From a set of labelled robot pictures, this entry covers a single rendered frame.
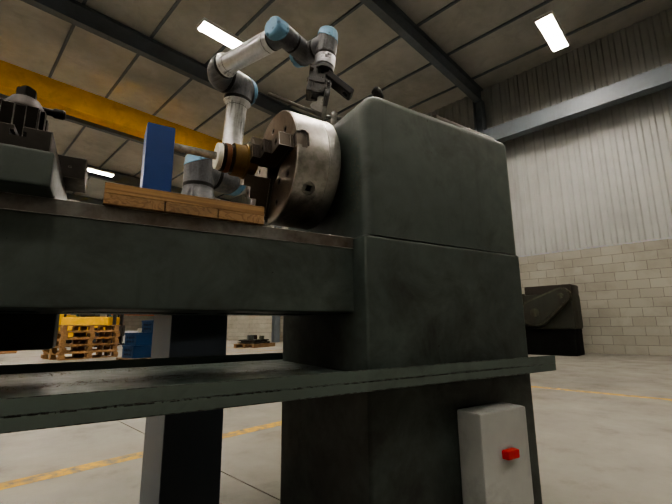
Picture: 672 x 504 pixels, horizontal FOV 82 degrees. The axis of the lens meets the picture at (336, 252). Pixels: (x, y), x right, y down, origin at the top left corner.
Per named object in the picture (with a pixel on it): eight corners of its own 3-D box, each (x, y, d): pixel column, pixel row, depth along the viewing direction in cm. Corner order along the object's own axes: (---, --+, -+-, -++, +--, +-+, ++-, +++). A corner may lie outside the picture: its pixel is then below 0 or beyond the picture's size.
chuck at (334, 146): (287, 235, 126) (293, 141, 129) (338, 222, 99) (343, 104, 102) (277, 234, 124) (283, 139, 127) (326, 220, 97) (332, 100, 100)
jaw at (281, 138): (287, 156, 108) (306, 132, 98) (288, 172, 106) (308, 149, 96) (248, 147, 102) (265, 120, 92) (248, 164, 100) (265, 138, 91)
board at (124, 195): (219, 252, 114) (220, 238, 115) (264, 224, 84) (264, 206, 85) (100, 241, 99) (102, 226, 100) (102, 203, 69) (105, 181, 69)
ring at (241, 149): (249, 154, 110) (216, 147, 105) (261, 141, 102) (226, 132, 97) (248, 185, 108) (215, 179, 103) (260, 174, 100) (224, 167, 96)
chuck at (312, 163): (277, 234, 124) (283, 138, 127) (326, 220, 97) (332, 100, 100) (250, 230, 119) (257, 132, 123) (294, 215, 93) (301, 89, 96)
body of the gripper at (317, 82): (305, 102, 140) (309, 72, 142) (328, 106, 141) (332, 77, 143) (306, 90, 133) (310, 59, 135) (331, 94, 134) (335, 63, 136)
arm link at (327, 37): (325, 42, 148) (343, 34, 143) (322, 68, 146) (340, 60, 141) (312, 28, 142) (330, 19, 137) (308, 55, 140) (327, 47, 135)
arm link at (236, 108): (201, 190, 162) (217, 68, 169) (230, 199, 174) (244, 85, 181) (219, 187, 155) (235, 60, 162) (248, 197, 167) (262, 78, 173)
